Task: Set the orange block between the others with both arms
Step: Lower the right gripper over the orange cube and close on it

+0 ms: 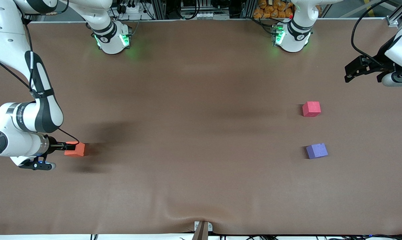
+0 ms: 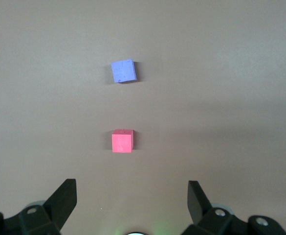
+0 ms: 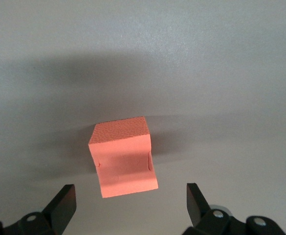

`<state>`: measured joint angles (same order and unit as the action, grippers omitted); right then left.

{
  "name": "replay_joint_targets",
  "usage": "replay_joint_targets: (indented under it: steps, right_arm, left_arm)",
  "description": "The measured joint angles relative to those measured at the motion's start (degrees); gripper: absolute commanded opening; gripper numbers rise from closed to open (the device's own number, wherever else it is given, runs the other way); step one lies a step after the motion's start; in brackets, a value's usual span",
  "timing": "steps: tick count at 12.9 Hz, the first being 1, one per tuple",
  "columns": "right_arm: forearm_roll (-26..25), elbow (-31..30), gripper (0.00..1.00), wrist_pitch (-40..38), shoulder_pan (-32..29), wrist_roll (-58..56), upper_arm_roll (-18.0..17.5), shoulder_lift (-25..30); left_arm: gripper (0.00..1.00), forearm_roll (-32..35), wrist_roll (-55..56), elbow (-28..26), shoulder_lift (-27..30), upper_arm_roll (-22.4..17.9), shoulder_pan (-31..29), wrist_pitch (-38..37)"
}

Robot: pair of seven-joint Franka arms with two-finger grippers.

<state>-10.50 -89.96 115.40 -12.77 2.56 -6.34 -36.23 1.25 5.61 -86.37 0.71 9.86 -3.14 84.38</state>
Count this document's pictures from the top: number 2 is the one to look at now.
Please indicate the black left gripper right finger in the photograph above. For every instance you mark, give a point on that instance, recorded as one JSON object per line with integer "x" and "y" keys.
{"x": 199, "y": 205}

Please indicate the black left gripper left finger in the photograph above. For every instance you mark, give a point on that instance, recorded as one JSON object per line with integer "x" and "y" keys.
{"x": 59, "y": 203}

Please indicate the red foam block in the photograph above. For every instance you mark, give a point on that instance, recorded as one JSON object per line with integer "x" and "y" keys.
{"x": 122, "y": 143}

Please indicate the purple foam block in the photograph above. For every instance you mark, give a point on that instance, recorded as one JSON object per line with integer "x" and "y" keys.
{"x": 123, "y": 71}

